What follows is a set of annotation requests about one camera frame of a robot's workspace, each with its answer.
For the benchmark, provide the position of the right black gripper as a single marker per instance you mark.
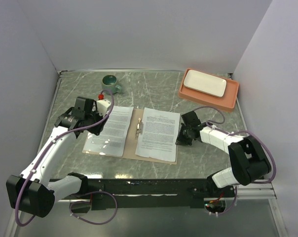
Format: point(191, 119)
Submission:
point(180, 140)

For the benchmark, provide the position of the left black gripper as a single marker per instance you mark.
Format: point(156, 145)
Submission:
point(97, 129)

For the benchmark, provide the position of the white printed paper sheets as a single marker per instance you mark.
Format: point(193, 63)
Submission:
point(157, 138)

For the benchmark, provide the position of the single white printed sheet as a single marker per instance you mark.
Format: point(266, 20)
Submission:
point(111, 140)

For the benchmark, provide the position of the beige cardboard folder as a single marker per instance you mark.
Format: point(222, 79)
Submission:
point(130, 142)

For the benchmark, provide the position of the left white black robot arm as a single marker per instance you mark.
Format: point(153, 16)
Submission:
point(67, 129)

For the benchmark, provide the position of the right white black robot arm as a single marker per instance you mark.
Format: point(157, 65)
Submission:
point(249, 158)

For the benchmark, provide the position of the metal folder clip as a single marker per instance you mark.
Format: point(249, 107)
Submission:
point(139, 128)

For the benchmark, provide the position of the teal ceramic mug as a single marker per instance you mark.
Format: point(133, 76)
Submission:
point(110, 84)

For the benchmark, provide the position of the salmon rectangular tray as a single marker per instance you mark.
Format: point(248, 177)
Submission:
point(226, 102)

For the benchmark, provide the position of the white rectangular plate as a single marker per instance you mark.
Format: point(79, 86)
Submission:
point(205, 83)

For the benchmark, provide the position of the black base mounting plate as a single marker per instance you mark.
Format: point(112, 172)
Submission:
point(145, 193)

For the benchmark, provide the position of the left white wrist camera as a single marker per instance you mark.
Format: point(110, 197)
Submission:
point(102, 105)

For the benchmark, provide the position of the aluminium extrusion rail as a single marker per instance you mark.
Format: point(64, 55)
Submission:
point(262, 195)

